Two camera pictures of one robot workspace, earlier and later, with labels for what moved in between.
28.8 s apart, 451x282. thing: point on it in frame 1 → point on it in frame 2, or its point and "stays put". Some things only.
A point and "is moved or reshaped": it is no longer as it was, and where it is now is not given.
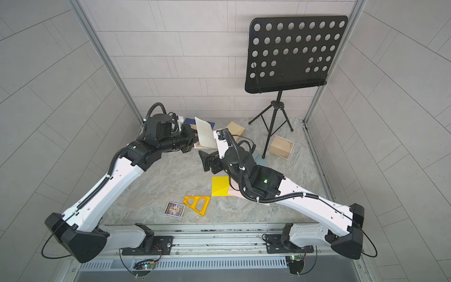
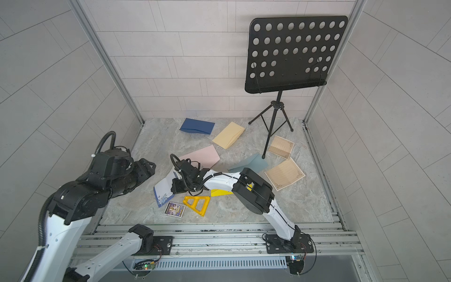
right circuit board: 296,263 stays put
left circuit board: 145,266 stays put
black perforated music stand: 288,51 stays put
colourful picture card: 174,209 stays put
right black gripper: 209,161 → 178,187
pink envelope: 234,191 is moved or reshaped
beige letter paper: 206,137 → 284,174
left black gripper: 191,139 → 146,170
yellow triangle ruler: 195,200 stays put
